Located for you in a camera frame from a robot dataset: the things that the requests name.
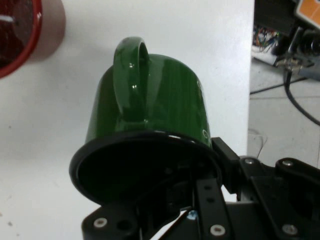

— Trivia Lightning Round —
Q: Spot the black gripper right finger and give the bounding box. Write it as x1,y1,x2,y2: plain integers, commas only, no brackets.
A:
211,136,320,240

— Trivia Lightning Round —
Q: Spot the black electronics box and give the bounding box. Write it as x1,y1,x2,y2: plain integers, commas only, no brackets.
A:
253,0,302,34

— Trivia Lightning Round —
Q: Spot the thick black floor cable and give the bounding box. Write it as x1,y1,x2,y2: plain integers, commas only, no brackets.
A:
282,68,320,126

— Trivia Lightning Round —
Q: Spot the black camera with lens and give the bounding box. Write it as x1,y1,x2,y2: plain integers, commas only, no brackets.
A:
296,28,320,58

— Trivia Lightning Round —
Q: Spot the bundle of coloured wires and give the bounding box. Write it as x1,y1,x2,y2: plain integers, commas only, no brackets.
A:
251,24,280,54

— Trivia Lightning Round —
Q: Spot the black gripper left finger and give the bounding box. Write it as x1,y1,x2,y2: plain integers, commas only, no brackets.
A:
80,176,235,240

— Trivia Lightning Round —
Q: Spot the red ceramic mug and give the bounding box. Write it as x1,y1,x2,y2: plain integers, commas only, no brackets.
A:
0,0,67,80

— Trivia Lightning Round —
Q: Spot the device with orange panel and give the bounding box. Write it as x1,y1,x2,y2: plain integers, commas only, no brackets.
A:
294,0,320,29

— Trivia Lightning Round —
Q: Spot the green enamel mug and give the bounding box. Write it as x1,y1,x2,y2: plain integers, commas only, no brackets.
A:
69,36,224,209

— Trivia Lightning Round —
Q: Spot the thin black floor cable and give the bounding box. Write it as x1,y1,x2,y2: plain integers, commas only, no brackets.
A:
249,76,309,95

